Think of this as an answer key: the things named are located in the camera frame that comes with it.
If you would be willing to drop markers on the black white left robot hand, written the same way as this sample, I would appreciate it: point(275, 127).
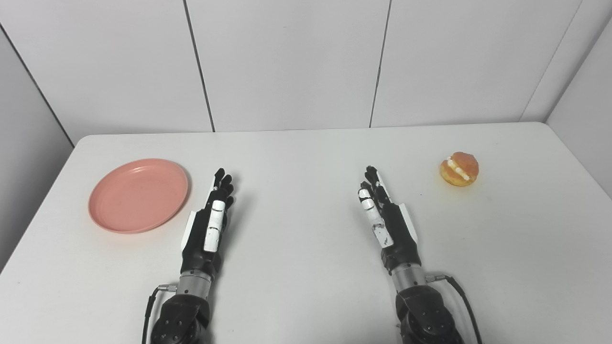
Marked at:
point(203, 239)

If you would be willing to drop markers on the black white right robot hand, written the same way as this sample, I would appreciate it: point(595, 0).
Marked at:
point(394, 234)

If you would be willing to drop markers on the cream puff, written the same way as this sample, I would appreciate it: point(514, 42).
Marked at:
point(459, 168)

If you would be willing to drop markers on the pink round plate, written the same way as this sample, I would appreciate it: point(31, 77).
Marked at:
point(138, 195)

